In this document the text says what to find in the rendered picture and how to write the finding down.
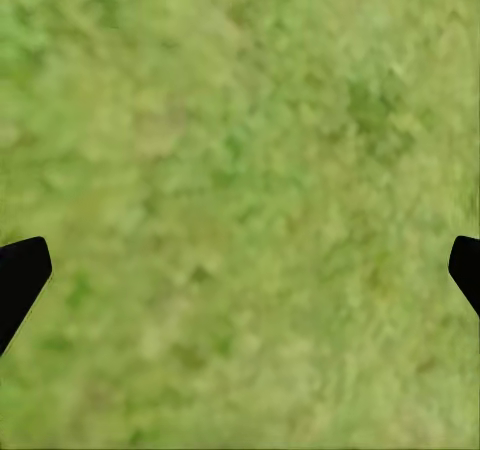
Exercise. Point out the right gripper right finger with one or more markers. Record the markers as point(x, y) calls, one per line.
point(464, 266)

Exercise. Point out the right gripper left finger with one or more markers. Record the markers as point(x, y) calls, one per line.
point(25, 267)

